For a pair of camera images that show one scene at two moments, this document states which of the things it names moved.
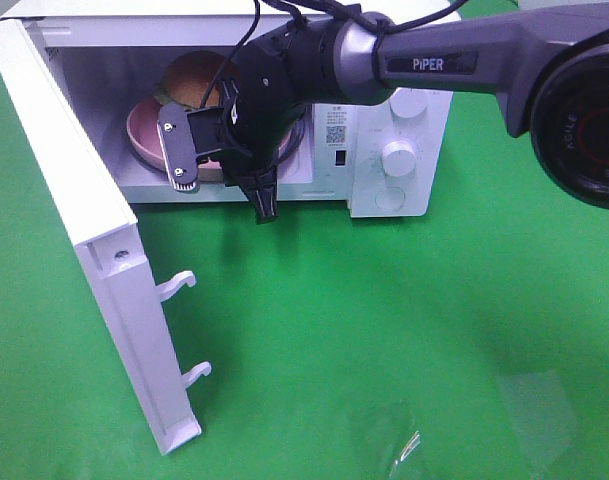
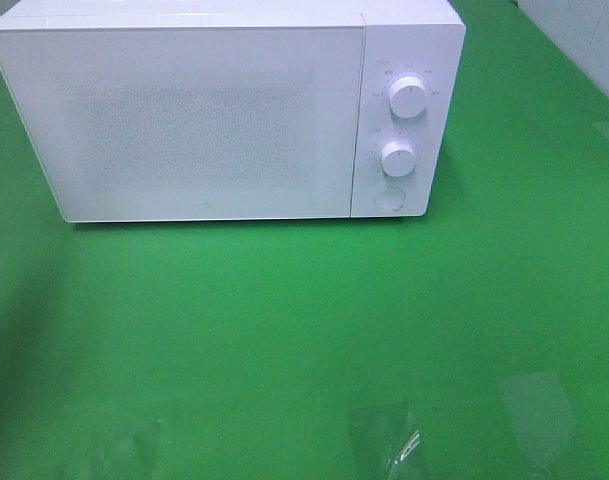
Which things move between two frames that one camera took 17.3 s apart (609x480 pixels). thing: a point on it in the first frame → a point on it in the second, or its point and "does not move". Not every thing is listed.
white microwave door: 99,232 → 170,123
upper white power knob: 409,103 does not move
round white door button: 390,198 does not move
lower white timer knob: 398,158 does not move
